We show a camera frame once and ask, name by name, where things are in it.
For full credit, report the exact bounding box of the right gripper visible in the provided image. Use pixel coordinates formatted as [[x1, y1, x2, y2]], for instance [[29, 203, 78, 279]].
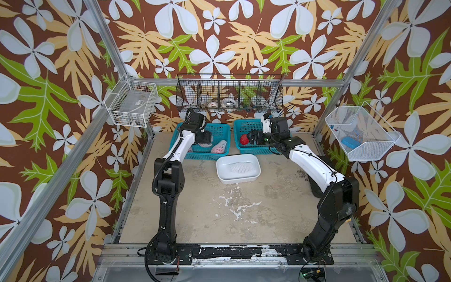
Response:
[[246, 129, 280, 149]]

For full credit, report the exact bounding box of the red apple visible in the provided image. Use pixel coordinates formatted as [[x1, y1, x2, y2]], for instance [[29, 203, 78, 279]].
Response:
[[239, 134, 250, 146], [198, 143, 213, 148]]

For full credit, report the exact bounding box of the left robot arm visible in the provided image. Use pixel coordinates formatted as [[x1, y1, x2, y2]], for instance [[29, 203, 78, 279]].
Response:
[[146, 123, 211, 264]]

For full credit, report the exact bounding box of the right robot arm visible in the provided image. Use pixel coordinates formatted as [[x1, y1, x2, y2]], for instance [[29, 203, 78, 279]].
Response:
[[247, 114, 359, 263]]

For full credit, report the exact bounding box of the right teal plastic basket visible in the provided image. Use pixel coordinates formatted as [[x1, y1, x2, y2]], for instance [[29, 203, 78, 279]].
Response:
[[234, 119, 302, 157]]

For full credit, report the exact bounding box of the white plastic tub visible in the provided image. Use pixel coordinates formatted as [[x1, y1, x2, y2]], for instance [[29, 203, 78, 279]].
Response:
[[216, 154, 261, 184]]

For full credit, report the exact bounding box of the black case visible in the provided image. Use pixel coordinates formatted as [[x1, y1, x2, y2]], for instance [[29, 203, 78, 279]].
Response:
[[308, 156, 335, 199]]

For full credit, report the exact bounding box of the blue object in basket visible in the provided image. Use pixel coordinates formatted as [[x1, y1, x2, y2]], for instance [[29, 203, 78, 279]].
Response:
[[342, 136, 361, 150]]

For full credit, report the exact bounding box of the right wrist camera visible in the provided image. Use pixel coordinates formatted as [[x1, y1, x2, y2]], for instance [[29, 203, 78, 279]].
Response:
[[261, 112, 272, 134]]

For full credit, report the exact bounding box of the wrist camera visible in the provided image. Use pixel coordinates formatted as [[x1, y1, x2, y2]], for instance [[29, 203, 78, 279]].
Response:
[[182, 109, 207, 132], [261, 112, 272, 134]]

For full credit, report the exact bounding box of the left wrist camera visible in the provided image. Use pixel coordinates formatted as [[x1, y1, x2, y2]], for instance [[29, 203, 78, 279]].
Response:
[[182, 109, 207, 132]]

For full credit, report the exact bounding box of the tape roll in wire basket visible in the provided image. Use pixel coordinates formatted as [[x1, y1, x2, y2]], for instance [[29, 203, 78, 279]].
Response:
[[206, 101, 218, 110]]

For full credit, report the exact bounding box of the silver object in wire basket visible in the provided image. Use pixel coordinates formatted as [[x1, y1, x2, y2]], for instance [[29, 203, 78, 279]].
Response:
[[222, 98, 238, 109]]

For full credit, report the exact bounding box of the black wire wall basket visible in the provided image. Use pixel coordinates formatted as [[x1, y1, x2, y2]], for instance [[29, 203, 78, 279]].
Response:
[[173, 74, 284, 113]]

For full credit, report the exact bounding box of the white wire basket left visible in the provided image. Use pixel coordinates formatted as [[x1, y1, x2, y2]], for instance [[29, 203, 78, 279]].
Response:
[[104, 76, 159, 128]]

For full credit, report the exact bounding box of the white wire basket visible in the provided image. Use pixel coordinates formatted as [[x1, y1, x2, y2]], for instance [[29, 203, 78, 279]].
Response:
[[104, 76, 159, 128], [325, 102, 401, 162]]

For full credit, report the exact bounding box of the white wire basket right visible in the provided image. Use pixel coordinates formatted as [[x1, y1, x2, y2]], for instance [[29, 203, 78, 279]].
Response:
[[325, 102, 401, 162]]

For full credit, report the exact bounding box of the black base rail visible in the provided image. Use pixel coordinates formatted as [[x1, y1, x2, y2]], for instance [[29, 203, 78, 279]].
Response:
[[146, 243, 335, 266]]

